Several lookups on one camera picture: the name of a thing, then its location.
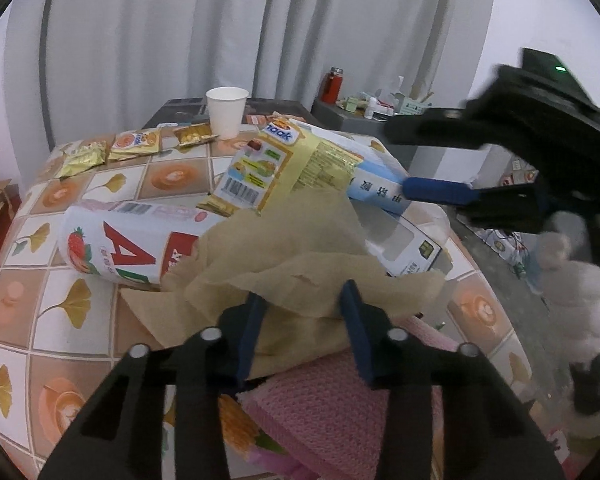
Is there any dark printed box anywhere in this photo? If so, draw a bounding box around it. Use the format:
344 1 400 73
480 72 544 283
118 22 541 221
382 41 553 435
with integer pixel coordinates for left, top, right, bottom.
142 96 311 131

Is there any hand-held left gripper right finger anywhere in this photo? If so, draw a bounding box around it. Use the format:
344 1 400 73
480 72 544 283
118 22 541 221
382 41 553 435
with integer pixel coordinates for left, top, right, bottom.
339 280 566 480

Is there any light green box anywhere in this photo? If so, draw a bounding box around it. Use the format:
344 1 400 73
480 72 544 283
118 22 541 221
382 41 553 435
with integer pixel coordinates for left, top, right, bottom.
394 94 431 117

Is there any ginkgo print tablecloth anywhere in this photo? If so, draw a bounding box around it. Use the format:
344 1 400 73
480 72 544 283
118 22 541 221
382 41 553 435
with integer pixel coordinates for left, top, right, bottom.
0 122 536 480

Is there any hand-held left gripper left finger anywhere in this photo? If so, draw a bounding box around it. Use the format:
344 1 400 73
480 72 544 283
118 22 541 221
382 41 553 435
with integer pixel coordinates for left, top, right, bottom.
39 292 268 480

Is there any blue white carton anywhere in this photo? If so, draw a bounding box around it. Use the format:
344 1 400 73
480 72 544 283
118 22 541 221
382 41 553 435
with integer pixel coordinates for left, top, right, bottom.
347 147 411 216

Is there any yellow biscuit wrapper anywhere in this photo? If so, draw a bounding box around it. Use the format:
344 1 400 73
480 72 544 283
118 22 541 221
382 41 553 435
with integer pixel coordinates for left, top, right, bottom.
197 115 366 217

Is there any white strawberry print package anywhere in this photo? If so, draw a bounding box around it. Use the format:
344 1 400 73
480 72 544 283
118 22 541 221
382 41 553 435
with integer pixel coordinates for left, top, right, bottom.
57 200 226 291

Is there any white curtain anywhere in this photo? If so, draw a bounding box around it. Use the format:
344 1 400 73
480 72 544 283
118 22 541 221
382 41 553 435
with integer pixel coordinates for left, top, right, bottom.
2 0 498 156

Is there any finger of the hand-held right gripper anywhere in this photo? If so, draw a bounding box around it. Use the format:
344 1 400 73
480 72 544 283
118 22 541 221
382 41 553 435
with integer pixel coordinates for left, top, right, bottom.
402 176 548 235
382 106 488 151

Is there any gold foil snack packet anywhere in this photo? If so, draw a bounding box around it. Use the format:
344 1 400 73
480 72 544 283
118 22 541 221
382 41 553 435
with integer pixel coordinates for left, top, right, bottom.
55 141 107 178

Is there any white paper cup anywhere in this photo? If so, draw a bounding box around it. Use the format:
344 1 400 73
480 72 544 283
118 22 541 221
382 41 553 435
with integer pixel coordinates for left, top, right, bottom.
206 87 249 140

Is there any white windowed cardboard box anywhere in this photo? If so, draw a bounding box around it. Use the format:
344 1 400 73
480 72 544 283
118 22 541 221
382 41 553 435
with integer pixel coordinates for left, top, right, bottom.
362 205 443 278

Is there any red bottle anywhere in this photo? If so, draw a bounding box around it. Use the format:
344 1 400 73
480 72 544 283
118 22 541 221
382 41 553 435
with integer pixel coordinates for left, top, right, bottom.
320 66 344 105

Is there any beige cloth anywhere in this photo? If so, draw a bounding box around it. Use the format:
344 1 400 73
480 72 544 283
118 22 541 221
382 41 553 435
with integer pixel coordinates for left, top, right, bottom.
120 190 446 378

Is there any person's right hand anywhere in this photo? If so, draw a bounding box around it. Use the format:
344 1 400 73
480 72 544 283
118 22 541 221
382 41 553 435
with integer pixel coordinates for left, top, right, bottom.
535 212 600 361

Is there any pink knitted cloth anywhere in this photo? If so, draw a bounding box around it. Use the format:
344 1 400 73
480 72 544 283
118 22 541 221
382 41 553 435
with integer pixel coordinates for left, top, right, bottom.
240 312 461 480

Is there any gold peanut snack packet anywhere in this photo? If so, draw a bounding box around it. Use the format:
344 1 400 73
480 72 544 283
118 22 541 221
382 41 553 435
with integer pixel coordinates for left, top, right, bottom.
174 123 218 147

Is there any yellow cookie packet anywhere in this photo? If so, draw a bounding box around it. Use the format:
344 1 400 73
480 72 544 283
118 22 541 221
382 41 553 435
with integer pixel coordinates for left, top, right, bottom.
109 129 162 161

